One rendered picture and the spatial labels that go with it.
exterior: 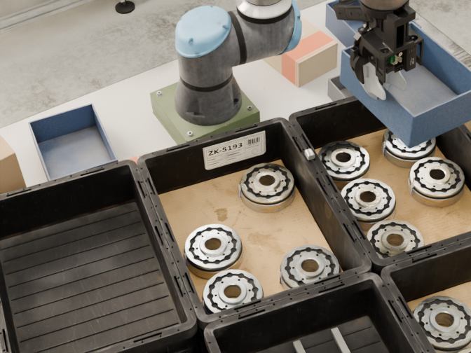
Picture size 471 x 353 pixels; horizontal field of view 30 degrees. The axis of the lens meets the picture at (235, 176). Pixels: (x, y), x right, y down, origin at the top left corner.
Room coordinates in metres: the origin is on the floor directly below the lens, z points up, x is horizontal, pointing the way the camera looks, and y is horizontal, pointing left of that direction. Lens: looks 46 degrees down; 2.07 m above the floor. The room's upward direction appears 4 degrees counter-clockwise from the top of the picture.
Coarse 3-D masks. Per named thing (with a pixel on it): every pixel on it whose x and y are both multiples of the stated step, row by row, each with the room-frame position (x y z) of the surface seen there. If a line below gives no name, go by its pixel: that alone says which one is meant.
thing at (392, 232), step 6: (384, 234) 0.98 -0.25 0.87; (390, 234) 0.98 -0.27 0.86; (396, 234) 0.98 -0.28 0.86; (402, 234) 0.98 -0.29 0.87; (384, 240) 0.97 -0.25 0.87; (408, 240) 0.96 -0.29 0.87; (384, 246) 0.96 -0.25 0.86; (390, 246) 0.96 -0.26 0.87; (396, 246) 0.95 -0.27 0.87; (402, 246) 0.95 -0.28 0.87
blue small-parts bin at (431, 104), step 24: (432, 48) 1.18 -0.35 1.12; (408, 72) 1.18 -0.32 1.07; (432, 72) 1.17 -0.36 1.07; (456, 72) 1.12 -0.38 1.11; (360, 96) 1.12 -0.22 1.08; (408, 96) 1.12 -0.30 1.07; (432, 96) 1.11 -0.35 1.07; (456, 96) 1.04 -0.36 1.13; (384, 120) 1.06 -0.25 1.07; (408, 120) 1.00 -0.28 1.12; (432, 120) 1.01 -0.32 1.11; (456, 120) 1.04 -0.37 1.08; (408, 144) 1.00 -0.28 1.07
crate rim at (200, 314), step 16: (240, 128) 1.22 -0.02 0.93; (256, 128) 1.21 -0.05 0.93; (288, 128) 1.21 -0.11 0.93; (192, 144) 1.18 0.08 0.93; (144, 160) 1.15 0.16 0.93; (304, 160) 1.12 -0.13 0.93; (144, 176) 1.11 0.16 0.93; (320, 176) 1.07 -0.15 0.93; (320, 192) 1.04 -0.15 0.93; (160, 208) 1.03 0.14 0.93; (336, 208) 1.00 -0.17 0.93; (176, 240) 0.95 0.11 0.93; (352, 240) 0.92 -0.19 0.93; (176, 256) 0.92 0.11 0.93; (368, 256) 0.89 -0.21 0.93; (352, 272) 0.86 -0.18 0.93; (304, 288) 0.83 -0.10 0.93; (192, 304) 0.82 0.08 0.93; (256, 304) 0.81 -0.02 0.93; (208, 320) 0.79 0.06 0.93
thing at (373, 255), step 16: (352, 96) 1.28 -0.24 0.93; (304, 112) 1.25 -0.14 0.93; (320, 112) 1.25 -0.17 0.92; (464, 128) 1.17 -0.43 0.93; (304, 144) 1.16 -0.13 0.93; (320, 160) 1.11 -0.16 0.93; (336, 192) 1.04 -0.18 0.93; (352, 224) 0.96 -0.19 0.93; (368, 240) 0.92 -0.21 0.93; (448, 240) 0.91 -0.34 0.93; (464, 240) 0.91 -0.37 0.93; (400, 256) 0.88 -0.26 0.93
